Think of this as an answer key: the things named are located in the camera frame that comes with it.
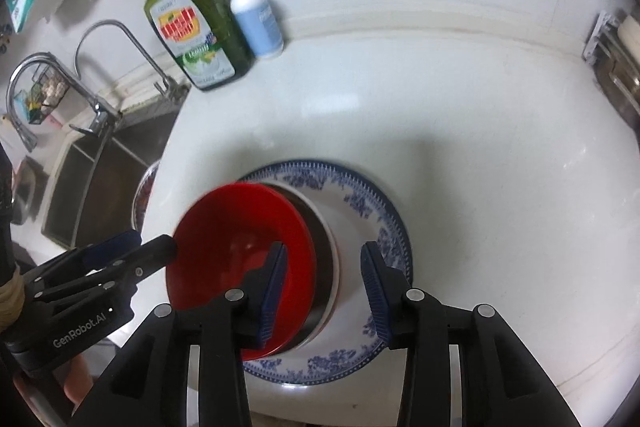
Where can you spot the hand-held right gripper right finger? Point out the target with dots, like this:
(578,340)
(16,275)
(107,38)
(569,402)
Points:
(375,292)

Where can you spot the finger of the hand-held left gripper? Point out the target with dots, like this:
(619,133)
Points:
(155,252)
(112,247)

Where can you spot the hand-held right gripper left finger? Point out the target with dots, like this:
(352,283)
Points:
(272,292)

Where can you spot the white bowl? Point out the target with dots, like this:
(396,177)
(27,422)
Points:
(336,267)

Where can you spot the red and black bowl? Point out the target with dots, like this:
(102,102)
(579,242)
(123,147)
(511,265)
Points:
(225,232)

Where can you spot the blue floral rimmed plate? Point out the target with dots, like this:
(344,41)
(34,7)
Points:
(370,212)

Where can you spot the person's left hand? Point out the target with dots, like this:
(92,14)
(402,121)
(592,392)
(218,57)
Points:
(79,377)

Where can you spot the stainless steel sink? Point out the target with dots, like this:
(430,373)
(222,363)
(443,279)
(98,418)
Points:
(100,187)

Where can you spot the large chrome faucet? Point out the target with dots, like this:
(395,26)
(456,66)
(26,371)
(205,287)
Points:
(100,117)

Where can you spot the small gooseneck faucet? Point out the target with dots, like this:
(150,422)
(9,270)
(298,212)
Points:
(150,62)

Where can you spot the green dish soap bottle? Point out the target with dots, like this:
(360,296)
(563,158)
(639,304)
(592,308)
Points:
(200,32)

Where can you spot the white pump bottle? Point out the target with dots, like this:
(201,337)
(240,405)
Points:
(257,27)

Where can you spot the white kitchen shelf rack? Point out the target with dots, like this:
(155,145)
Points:
(597,37)

